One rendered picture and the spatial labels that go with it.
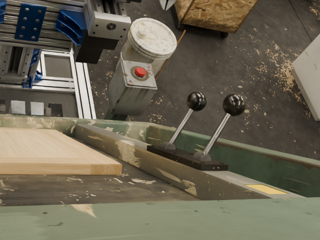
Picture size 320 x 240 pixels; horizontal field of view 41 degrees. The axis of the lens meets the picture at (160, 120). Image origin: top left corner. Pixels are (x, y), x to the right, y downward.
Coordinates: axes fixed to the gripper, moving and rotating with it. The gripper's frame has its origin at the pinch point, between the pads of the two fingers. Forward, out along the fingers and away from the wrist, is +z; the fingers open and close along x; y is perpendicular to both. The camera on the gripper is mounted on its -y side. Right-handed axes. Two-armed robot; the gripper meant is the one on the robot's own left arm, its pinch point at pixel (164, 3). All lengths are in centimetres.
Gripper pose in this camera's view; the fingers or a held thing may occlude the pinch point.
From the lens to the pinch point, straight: 106.4
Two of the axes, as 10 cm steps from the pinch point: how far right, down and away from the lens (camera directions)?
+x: 9.0, 0.6, 4.3
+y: 3.6, 4.7, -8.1
